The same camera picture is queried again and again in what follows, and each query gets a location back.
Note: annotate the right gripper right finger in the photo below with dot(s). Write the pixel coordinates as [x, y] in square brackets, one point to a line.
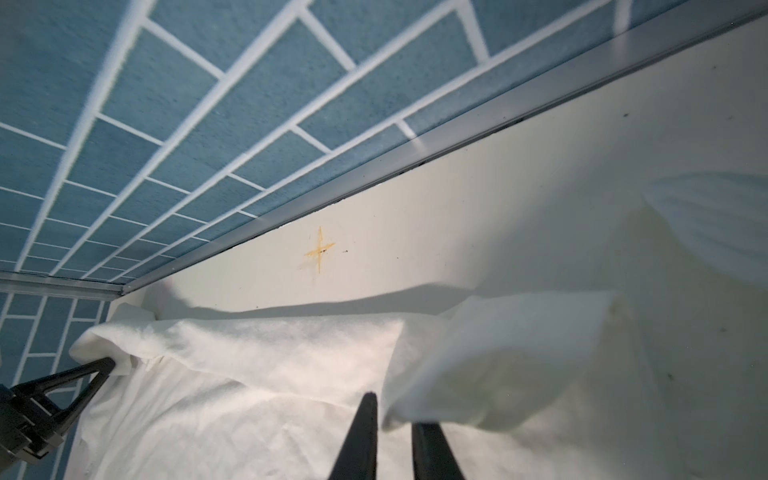
[432, 457]

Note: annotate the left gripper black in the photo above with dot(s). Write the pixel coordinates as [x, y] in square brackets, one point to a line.
[18, 429]

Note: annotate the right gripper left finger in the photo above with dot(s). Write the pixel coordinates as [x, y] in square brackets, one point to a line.
[357, 458]

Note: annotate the white t shirt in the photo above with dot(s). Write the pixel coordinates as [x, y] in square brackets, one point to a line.
[543, 382]

